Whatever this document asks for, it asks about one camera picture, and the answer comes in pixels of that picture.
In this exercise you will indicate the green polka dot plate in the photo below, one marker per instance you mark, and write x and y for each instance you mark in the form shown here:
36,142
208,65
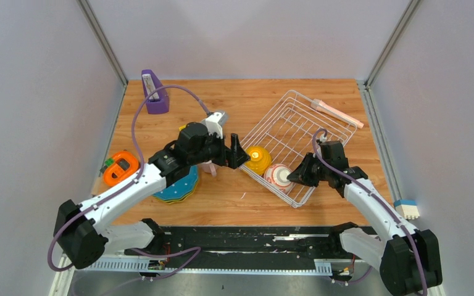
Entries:
169,198

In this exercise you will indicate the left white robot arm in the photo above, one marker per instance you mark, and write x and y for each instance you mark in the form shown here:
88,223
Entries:
80,228

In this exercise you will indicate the white red patterned bowl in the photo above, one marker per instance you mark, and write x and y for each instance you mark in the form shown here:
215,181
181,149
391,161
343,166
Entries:
277,175

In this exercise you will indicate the white wire dish rack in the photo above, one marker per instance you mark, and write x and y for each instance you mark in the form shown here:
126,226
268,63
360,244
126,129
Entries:
286,130

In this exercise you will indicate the white blue toy block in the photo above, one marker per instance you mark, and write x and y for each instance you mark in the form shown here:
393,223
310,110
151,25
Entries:
407,209

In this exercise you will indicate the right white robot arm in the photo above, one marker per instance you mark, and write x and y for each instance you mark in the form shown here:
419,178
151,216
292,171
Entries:
407,259

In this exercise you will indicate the pink ceramic mug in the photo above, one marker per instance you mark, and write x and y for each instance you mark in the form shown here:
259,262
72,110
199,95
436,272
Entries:
209,167

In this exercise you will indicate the purple metronome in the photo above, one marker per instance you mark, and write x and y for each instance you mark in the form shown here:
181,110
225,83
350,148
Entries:
158,101

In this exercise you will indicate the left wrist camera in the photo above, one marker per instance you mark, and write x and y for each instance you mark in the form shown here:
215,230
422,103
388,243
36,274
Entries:
214,123

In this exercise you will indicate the yellow ribbed bowl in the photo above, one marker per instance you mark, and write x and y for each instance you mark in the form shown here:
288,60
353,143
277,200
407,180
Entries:
260,159

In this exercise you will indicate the orange tape measure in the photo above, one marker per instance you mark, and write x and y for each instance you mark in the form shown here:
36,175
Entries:
119,167

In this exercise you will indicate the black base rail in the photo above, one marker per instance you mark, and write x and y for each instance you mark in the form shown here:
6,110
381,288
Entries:
252,250

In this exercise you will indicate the pink white rack handle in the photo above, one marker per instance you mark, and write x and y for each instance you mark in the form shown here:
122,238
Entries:
320,106

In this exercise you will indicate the yellow polka dot plate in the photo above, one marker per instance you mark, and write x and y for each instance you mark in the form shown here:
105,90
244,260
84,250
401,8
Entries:
174,201

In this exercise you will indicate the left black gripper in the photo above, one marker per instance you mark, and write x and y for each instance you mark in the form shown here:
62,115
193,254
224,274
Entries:
237,157

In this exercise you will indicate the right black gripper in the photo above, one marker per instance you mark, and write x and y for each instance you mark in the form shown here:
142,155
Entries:
300,174

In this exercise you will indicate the blue polka dot plate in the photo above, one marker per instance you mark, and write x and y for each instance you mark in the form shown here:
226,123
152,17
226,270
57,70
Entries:
182,186

